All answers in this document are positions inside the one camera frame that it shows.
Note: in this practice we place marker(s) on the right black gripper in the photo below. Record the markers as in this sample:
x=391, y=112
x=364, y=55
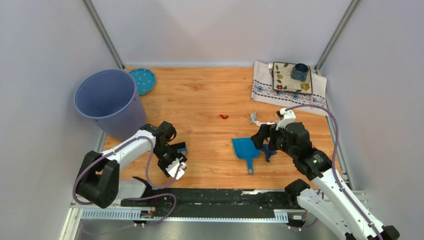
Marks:
x=266, y=131

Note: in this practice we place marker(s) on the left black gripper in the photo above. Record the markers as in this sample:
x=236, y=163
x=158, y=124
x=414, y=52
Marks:
x=178, y=155

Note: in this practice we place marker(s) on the blue plastic dustpan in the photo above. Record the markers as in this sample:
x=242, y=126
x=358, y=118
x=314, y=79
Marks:
x=245, y=149

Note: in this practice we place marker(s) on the dark blue paper scrap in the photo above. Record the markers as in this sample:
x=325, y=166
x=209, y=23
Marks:
x=268, y=153

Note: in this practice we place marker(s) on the grey white paper scrap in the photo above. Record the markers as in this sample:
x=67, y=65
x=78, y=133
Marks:
x=253, y=120

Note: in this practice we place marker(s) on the blue hand brush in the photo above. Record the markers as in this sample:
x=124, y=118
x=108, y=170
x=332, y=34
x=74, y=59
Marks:
x=181, y=147

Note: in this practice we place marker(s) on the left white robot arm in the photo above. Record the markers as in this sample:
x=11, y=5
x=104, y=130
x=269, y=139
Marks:
x=98, y=181

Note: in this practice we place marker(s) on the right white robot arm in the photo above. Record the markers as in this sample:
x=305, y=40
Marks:
x=343, y=213

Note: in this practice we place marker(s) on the white patterned cloth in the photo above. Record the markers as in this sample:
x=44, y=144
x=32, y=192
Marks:
x=263, y=91

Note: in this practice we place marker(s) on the square floral plate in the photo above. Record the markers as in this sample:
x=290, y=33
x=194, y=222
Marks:
x=282, y=81

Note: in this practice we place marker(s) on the teal polka dot plate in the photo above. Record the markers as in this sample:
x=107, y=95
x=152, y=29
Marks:
x=145, y=80

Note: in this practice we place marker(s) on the lavender plastic waste bin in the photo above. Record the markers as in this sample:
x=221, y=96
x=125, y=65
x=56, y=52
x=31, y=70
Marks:
x=111, y=100

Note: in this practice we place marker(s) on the dark blue mug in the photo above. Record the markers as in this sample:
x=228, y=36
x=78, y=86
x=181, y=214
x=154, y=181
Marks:
x=300, y=72

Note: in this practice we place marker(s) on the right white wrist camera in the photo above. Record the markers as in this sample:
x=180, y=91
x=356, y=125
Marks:
x=286, y=117

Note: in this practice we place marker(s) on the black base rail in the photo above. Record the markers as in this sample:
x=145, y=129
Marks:
x=217, y=203

